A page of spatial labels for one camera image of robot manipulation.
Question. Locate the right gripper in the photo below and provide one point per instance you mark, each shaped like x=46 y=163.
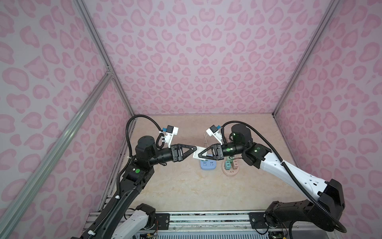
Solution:
x=216 y=151

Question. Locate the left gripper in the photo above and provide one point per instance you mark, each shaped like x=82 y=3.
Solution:
x=176 y=149

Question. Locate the white charger plug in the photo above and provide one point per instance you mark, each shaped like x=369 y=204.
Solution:
x=199 y=154

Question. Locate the teal charger plug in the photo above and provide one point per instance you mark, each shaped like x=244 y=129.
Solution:
x=227 y=166

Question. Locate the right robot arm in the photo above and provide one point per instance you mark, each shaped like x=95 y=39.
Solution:
x=324 y=203

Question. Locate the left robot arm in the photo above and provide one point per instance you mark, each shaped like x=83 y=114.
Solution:
x=134 y=178

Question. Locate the blue square power strip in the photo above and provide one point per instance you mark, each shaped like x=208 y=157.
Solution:
x=208 y=165

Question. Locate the pink round power strip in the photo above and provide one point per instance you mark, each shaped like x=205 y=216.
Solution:
x=232 y=172

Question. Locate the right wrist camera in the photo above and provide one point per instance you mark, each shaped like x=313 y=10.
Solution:
x=215 y=132

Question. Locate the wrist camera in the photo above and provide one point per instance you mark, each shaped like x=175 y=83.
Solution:
x=168 y=133
x=215 y=132

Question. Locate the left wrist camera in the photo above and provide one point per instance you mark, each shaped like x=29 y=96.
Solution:
x=168 y=133

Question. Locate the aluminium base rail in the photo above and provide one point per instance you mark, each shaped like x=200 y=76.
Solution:
x=147 y=224

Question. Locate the left wall aluminium strut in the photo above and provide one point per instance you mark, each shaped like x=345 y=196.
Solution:
x=21 y=203

